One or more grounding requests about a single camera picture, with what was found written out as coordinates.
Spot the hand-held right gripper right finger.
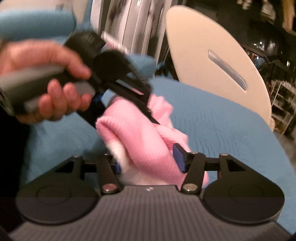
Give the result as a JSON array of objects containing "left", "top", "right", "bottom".
[{"left": 173, "top": 143, "right": 246, "bottom": 194}]

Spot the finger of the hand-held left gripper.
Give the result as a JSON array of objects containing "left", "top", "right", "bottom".
[
  {"left": 88, "top": 92, "right": 107, "bottom": 130},
  {"left": 107, "top": 81, "right": 161, "bottom": 126}
]

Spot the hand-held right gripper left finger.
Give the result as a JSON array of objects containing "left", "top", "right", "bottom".
[{"left": 54, "top": 152, "right": 122, "bottom": 194}]

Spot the pink and white knit sweater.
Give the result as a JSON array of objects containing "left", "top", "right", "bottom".
[{"left": 95, "top": 95, "right": 210, "bottom": 186}]

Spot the person's left hand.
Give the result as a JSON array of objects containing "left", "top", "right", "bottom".
[{"left": 0, "top": 39, "right": 92, "bottom": 124}]

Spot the blue sofa cushion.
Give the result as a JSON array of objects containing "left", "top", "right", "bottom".
[{"left": 125, "top": 54, "right": 158, "bottom": 80}]

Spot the blue textured sofa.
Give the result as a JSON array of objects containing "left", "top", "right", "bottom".
[{"left": 0, "top": 10, "right": 296, "bottom": 232}]

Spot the white cabinet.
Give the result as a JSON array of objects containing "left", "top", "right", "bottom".
[{"left": 90, "top": 0, "right": 167, "bottom": 61}]

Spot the cream oval table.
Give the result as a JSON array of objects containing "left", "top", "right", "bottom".
[{"left": 165, "top": 6, "right": 272, "bottom": 131}]

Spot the white shelf rack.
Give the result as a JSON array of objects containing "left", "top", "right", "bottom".
[{"left": 269, "top": 80, "right": 296, "bottom": 141}]

